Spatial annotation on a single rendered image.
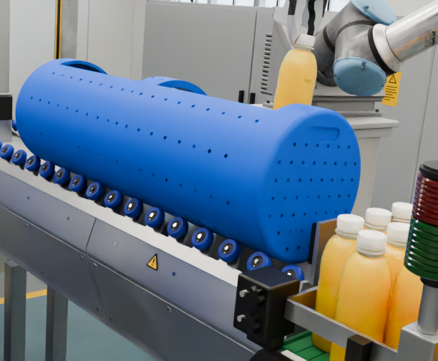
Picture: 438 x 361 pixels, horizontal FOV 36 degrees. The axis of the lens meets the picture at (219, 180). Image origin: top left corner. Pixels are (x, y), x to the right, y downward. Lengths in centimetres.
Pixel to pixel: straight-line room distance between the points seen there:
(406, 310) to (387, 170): 204
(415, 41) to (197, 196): 59
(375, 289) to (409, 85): 201
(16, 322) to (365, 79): 123
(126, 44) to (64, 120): 538
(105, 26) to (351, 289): 602
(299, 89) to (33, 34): 536
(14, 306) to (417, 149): 170
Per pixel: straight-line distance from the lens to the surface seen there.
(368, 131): 173
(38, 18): 650
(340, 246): 98
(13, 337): 212
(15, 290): 205
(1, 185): 193
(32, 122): 170
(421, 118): 284
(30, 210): 177
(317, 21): 130
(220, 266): 123
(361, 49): 152
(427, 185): 62
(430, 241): 62
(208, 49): 383
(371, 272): 92
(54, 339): 219
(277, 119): 114
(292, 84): 124
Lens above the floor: 137
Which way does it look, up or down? 14 degrees down
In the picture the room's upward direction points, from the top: 5 degrees clockwise
